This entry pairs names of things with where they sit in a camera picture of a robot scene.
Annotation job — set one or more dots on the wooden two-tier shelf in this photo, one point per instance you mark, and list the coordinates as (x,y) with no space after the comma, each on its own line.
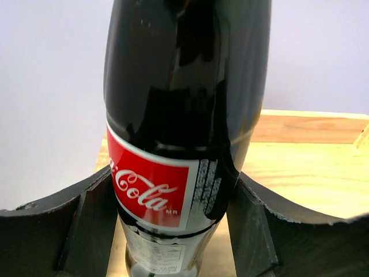
(315,159)

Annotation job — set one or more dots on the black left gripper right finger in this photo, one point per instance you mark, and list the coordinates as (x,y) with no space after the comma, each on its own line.
(273,236)

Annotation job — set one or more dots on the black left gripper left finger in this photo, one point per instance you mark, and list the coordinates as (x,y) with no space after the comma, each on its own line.
(68,233)

